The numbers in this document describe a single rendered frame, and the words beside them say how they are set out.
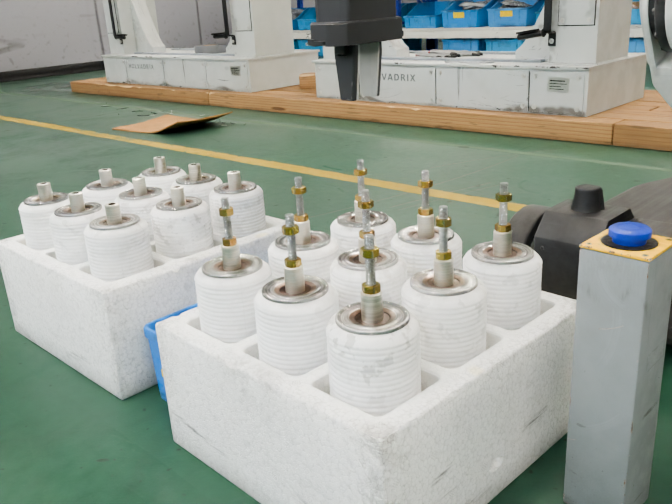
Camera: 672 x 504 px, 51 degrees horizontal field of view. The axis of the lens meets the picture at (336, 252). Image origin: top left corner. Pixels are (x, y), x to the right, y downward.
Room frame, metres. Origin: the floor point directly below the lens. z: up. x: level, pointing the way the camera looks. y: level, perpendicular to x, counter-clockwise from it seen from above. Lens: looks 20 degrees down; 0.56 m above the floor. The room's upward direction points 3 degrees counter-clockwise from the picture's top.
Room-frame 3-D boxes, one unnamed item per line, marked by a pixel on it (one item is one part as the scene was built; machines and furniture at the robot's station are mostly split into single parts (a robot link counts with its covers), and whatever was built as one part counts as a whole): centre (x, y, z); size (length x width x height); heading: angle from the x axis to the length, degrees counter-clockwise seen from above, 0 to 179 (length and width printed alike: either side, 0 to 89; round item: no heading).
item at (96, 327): (1.21, 0.34, 0.09); 0.39 x 0.39 x 0.18; 45
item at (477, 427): (0.81, -0.04, 0.09); 0.39 x 0.39 x 0.18; 43
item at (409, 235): (0.89, -0.12, 0.25); 0.08 x 0.08 x 0.01
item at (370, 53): (0.83, -0.05, 0.48); 0.03 x 0.02 x 0.06; 45
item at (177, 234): (1.12, 0.25, 0.16); 0.10 x 0.10 x 0.18
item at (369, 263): (0.65, -0.03, 0.30); 0.01 x 0.01 x 0.08
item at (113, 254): (1.04, 0.34, 0.16); 0.10 x 0.10 x 0.18
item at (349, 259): (0.81, -0.04, 0.25); 0.08 x 0.08 x 0.01
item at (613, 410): (0.65, -0.29, 0.16); 0.07 x 0.07 x 0.31; 43
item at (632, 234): (0.65, -0.29, 0.32); 0.04 x 0.04 x 0.02
